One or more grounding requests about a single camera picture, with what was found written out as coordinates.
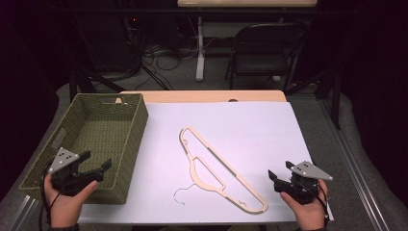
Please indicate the black folding chair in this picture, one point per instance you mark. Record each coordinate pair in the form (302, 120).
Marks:
(263, 65)

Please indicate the aluminium rail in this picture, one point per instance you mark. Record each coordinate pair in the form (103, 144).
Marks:
(356, 173)
(22, 213)

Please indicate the white sheet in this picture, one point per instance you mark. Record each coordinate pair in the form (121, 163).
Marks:
(243, 134)

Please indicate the wooden table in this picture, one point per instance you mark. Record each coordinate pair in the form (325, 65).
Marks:
(198, 96)

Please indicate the person's right hand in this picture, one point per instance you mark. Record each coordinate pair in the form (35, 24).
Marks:
(309, 215)

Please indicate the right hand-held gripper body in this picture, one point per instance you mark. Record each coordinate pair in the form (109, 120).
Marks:
(301, 189)

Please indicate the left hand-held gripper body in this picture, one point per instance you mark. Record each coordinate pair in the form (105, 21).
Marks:
(67, 183)

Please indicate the green woven basket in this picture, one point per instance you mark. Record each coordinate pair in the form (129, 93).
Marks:
(106, 134)

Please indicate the black stand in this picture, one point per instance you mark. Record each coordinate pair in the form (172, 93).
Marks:
(80, 82)
(335, 96)

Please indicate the cream plastic clothes hanger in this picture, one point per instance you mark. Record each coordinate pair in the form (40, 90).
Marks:
(194, 173)

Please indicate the person's left hand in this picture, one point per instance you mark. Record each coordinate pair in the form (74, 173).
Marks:
(65, 208)

